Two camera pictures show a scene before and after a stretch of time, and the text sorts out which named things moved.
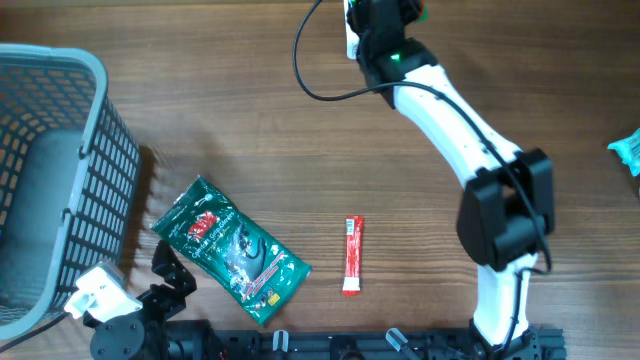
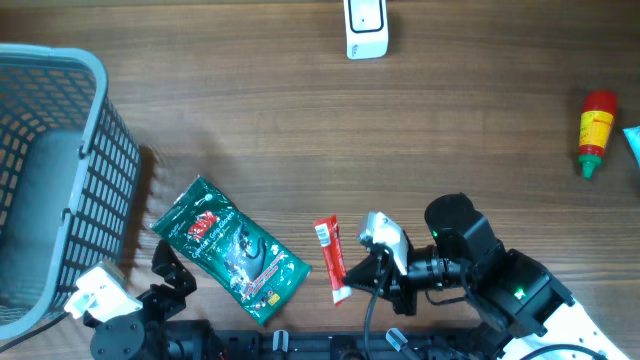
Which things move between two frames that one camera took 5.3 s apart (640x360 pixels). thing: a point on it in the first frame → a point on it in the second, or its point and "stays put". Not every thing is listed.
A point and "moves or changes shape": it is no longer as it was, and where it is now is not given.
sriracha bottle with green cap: (424, 13) → (596, 120)
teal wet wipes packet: (628, 150) moves or changes shape
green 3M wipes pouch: (257, 273) stays put
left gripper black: (176, 275) stays put
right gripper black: (405, 9) → (368, 270)
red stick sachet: (355, 227) → (327, 230)
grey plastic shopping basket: (69, 177) stays put
